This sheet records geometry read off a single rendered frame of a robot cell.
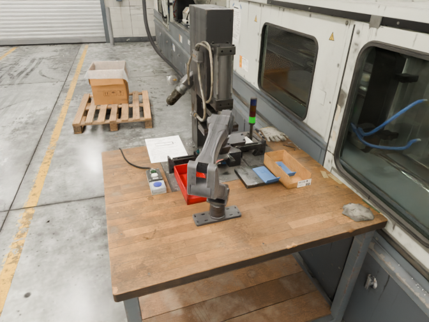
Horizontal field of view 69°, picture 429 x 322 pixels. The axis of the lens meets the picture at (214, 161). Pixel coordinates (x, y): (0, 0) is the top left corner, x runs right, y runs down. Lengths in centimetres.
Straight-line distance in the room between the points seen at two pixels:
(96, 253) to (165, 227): 132
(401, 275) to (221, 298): 91
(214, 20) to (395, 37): 72
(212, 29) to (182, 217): 83
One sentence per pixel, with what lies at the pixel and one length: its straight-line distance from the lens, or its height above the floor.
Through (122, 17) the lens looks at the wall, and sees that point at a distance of 1061.
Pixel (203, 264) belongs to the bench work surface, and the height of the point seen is 90.
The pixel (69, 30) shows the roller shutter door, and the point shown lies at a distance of 1068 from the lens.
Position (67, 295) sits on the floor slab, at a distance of 236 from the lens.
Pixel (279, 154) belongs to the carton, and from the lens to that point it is 172.
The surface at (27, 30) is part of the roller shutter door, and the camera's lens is 1087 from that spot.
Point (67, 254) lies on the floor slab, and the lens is 261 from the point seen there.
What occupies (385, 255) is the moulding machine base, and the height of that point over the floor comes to 70.
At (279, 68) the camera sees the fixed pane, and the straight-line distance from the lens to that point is 235.
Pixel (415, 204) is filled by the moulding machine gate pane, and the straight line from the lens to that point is 144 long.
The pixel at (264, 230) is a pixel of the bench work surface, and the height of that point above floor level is 90.
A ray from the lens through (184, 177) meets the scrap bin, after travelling 156.
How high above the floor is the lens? 177
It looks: 31 degrees down
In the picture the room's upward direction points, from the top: 1 degrees clockwise
